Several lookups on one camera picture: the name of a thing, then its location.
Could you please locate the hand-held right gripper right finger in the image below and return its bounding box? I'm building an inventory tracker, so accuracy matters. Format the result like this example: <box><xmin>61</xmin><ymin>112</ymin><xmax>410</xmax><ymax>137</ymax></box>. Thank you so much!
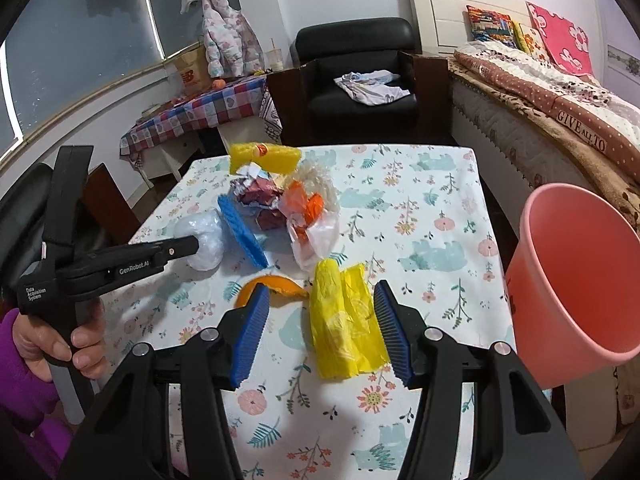
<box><xmin>372</xmin><ymin>280</ymin><xmax>586</xmax><ymax>480</ymax></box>

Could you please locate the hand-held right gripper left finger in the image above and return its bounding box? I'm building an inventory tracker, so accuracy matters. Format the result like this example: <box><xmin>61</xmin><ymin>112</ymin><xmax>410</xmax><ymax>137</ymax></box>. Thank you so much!
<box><xmin>59</xmin><ymin>284</ymin><xmax>271</xmax><ymax>480</ymax></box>

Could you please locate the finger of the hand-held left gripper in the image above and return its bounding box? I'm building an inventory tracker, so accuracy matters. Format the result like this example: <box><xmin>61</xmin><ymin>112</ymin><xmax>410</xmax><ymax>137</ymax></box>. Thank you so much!
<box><xmin>149</xmin><ymin>236</ymin><xmax>201</xmax><ymax>269</ymax></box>

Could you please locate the yellow plastic bag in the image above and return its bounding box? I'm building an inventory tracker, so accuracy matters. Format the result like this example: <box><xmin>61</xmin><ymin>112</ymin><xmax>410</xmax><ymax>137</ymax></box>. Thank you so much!
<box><xmin>308</xmin><ymin>259</ymin><xmax>391</xmax><ymax>380</ymax></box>

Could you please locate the large red paper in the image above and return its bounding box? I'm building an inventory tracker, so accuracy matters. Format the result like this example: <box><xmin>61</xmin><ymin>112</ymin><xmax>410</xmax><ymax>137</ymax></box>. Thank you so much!
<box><xmin>230</xmin><ymin>164</ymin><xmax>287</xmax><ymax>211</ymax></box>

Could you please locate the pink plastic bin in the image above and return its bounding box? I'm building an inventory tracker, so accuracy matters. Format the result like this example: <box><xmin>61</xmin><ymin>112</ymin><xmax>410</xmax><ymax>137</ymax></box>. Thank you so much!
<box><xmin>504</xmin><ymin>184</ymin><xmax>640</xmax><ymax>390</ymax></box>

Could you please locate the person's left forearm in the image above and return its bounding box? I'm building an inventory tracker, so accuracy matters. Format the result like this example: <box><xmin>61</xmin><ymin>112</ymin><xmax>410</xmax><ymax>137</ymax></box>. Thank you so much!
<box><xmin>0</xmin><ymin>307</ymin><xmax>76</xmax><ymax>476</ymax></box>

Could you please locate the person's left hand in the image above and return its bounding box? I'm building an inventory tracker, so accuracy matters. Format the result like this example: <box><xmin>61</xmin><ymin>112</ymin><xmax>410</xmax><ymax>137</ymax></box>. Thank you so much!
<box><xmin>11</xmin><ymin>300</ymin><xmax>108</xmax><ymax>381</ymax></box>

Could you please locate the flat orange peel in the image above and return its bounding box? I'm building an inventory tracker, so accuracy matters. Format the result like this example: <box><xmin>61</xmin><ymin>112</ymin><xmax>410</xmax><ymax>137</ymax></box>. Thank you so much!
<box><xmin>234</xmin><ymin>274</ymin><xmax>311</xmax><ymax>308</ymax></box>

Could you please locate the blue sponge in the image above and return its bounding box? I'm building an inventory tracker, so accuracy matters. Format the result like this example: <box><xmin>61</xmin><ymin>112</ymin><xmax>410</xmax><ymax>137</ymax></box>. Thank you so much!
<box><xmin>217</xmin><ymin>194</ymin><xmax>271</xmax><ymax>268</ymax></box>

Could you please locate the brown wooden chair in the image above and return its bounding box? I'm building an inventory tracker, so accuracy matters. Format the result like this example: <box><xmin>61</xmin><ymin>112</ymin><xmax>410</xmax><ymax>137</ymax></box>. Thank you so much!
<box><xmin>82</xmin><ymin>162</ymin><xmax>143</xmax><ymax>246</ymax></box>

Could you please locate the small crumpled red paper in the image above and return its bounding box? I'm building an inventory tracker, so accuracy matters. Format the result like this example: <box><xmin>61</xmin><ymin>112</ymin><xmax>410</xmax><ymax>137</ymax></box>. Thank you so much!
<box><xmin>256</xmin><ymin>206</ymin><xmax>290</xmax><ymax>232</ymax></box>

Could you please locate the orange and clear plastic bag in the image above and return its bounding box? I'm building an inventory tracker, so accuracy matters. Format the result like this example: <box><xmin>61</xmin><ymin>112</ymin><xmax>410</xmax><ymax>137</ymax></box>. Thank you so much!
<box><xmin>287</xmin><ymin>210</ymin><xmax>341</xmax><ymax>268</ymax></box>

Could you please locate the floral tablecloth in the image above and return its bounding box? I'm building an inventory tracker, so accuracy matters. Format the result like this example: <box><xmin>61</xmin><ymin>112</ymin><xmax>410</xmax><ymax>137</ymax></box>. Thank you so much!
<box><xmin>87</xmin><ymin>144</ymin><xmax>518</xmax><ymax>480</ymax></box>

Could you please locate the yellow sponge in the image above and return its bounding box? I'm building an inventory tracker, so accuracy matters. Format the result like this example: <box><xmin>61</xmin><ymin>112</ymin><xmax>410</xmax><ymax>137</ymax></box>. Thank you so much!
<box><xmin>228</xmin><ymin>142</ymin><xmax>302</xmax><ymax>177</ymax></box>

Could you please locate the checkered tablecloth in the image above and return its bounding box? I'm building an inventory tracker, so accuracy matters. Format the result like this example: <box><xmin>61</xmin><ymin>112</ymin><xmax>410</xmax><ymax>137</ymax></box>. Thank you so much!
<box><xmin>119</xmin><ymin>76</ymin><xmax>271</xmax><ymax>168</ymax></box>

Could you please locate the clear crinkled plastic wrap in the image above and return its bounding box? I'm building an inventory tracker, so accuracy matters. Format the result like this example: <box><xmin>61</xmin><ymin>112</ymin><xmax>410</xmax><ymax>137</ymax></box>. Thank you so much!
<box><xmin>295</xmin><ymin>157</ymin><xmax>341</xmax><ymax>213</ymax></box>

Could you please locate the red patterned white cloth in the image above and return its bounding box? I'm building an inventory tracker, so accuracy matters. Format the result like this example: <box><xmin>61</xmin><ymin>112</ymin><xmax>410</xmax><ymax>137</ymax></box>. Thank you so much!
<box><xmin>259</xmin><ymin>87</ymin><xmax>283</xmax><ymax>143</ymax></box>

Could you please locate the brown paper bag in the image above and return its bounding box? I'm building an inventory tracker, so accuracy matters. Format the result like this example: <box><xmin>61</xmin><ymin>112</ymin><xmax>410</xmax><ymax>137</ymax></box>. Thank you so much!
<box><xmin>172</xmin><ymin>42</ymin><xmax>211</xmax><ymax>97</ymax></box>

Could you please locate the plastic cup with straw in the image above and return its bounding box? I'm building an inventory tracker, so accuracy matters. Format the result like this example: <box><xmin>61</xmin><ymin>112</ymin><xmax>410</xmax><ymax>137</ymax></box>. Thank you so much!
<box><xmin>265</xmin><ymin>37</ymin><xmax>285</xmax><ymax>73</ymax></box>

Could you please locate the floral puffer jacket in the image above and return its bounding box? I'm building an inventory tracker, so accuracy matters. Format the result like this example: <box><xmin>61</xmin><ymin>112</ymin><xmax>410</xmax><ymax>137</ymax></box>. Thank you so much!
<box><xmin>201</xmin><ymin>0</ymin><xmax>266</xmax><ymax>80</ymax></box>

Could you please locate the quilted bed mattress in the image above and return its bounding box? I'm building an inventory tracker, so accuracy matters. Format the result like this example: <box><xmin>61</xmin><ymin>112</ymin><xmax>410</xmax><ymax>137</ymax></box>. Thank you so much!
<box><xmin>450</xmin><ymin>57</ymin><xmax>640</xmax><ymax>441</ymax></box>

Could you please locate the large window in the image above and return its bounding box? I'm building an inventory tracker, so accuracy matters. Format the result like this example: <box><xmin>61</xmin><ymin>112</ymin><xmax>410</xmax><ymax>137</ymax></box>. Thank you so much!
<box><xmin>0</xmin><ymin>0</ymin><xmax>211</xmax><ymax>161</ymax></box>

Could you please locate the white printed cloth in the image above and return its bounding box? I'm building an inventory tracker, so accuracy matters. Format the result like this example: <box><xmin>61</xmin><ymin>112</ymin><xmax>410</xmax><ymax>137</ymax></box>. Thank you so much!
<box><xmin>334</xmin><ymin>70</ymin><xmax>412</xmax><ymax>107</ymax></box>

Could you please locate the bed with patterned blankets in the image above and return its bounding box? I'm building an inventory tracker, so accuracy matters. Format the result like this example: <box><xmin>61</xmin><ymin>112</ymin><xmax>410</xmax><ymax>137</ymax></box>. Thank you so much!
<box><xmin>450</xmin><ymin>65</ymin><xmax>640</xmax><ymax>241</ymax></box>

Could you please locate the black leather armchair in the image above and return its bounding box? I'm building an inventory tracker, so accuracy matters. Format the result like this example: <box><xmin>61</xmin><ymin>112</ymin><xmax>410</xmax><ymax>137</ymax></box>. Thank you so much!
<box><xmin>267</xmin><ymin>17</ymin><xmax>451</xmax><ymax>147</ymax></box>

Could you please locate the brown dotted blanket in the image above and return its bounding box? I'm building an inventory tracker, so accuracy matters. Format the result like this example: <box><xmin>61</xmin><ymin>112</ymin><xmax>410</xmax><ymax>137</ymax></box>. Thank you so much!
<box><xmin>452</xmin><ymin>50</ymin><xmax>640</xmax><ymax>171</ymax></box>

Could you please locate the white floral quilt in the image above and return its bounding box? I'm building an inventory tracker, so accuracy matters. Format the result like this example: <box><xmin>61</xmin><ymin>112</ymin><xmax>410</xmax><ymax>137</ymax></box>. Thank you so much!
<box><xmin>470</xmin><ymin>40</ymin><xmax>640</xmax><ymax>126</ymax></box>

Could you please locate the colourful patterned pillow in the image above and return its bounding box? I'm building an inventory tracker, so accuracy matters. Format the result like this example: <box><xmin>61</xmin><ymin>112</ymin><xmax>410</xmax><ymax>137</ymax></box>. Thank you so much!
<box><xmin>466</xmin><ymin>5</ymin><xmax>517</xmax><ymax>45</ymax></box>

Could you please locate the white bed headboard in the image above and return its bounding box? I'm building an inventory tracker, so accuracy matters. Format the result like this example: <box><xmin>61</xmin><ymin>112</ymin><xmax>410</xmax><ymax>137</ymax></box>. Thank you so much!
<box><xmin>407</xmin><ymin>0</ymin><xmax>538</xmax><ymax>58</ymax></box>

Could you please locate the yellow floral pillow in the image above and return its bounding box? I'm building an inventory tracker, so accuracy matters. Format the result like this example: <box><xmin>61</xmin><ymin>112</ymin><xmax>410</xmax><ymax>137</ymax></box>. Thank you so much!
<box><xmin>512</xmin><ymin>21</ymin><xmax>551</xmax><ymax>58</ymax></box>

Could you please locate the pink flower pillow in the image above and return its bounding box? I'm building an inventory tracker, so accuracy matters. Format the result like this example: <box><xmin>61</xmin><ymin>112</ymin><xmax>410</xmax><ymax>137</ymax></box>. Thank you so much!
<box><xmin>526</xmin><ymin>1</ymin><xmax>596</xmax><ymax>77</ymax></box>

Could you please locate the framed wall picture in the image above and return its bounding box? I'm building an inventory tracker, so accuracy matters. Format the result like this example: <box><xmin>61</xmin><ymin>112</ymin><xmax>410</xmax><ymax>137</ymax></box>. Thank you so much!
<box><xmin>607</xmin><ymin>44</ymin><xmax>640</xmax><ymax>86</ymax></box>

